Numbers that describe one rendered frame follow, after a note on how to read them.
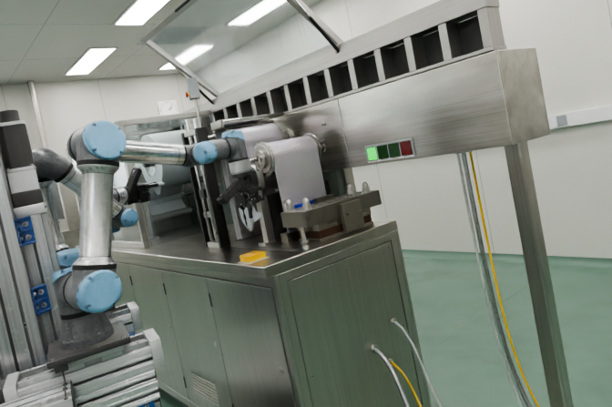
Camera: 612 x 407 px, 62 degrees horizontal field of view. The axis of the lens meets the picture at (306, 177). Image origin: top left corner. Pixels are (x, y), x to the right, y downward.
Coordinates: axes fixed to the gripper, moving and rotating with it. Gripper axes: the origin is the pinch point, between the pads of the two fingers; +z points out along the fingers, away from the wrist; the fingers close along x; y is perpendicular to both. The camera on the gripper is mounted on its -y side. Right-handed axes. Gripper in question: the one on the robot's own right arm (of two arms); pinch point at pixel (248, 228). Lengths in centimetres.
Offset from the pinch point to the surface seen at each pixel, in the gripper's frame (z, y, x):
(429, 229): 81, 287, 159
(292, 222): 3.0, 18.8, -1.1
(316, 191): -4.5, 41.8, 9.5
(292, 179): -12.0, 31.0, 9.5
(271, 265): 11.8, -3.8, -16.0
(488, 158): 19, 288, 82
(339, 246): 14.3, 26.4, -16.1
